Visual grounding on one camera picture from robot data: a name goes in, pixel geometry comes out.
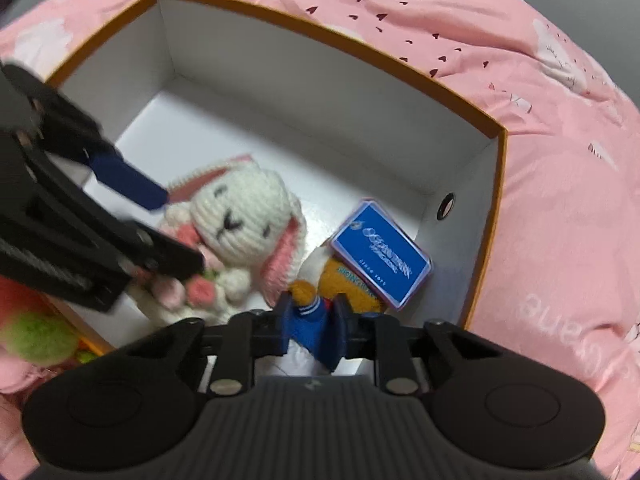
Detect red panda sailor plush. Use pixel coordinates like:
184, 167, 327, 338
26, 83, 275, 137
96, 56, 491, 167
288, 246, 385, 373

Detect white crochet bunny toy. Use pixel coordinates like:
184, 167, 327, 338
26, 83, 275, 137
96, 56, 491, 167
129, 155, 307, 326

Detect pink and green pompom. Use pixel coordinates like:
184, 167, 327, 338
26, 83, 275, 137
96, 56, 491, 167
0, 276, 82, 369

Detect blue card pack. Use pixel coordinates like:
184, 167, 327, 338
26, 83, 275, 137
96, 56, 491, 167
329, 200, 433, 311

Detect orange cardboard storage box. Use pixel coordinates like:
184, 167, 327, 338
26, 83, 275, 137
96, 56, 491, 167
48, 0, 506, 325

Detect pink patterned bed duvet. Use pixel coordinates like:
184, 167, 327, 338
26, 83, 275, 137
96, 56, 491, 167
1, 0, 639, 479

